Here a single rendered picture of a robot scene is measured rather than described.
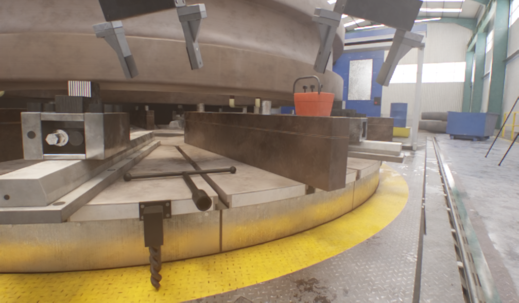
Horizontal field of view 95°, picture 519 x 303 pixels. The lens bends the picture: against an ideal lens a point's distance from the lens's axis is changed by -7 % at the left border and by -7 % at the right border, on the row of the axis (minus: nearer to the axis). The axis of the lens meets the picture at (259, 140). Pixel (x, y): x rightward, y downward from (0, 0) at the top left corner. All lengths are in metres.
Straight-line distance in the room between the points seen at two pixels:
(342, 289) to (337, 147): 0.64
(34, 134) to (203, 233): 0.88
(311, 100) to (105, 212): 1.10
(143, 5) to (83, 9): 1.54
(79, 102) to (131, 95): 4.68
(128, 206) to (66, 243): 0.31
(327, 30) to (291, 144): 1.08
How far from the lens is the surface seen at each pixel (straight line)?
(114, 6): 0.51
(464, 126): 10.83
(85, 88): 1.56
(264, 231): 1.44
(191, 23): 0.47
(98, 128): 1.35
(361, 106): 6.72
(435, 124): 14.25
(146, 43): 1.70
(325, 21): 0.46
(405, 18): 0.51
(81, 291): 1.28
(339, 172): 1.38
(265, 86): 1.87
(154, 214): 1.02
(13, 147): 2.51
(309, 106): 1.41
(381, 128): 3.73
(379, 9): 0.49
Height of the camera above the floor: 0.70
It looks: 6 degrees down
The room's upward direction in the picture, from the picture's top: 2 degrees clockwise
